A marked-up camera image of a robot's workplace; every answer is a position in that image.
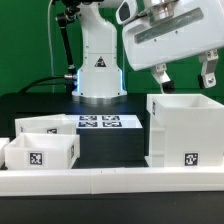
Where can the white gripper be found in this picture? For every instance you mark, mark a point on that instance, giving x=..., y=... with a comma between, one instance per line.
x=162, y=31

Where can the white drawer cabinet box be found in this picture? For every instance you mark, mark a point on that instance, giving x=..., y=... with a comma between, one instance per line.
x=185, y=130

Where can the white drawer tray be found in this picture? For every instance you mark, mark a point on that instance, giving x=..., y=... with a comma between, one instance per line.
x=34, y=151
x=50, y=124

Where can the white front drawer tray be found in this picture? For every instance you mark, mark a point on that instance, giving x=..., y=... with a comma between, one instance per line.
x=34, y=151

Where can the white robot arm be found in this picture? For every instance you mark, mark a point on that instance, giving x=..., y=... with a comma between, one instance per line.
x=90, y=44

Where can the white marker tag sheet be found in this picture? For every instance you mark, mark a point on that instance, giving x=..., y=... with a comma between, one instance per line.
x=105, y=121

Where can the white front barrier rail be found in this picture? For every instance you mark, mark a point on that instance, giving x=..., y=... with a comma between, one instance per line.
x=111, y=180

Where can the white barrier rail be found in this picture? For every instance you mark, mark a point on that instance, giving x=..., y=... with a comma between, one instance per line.
x=3, y=143
x=111, y=180

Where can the white left barrier rail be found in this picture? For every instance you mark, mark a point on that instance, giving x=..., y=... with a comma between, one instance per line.
x=3, y=143

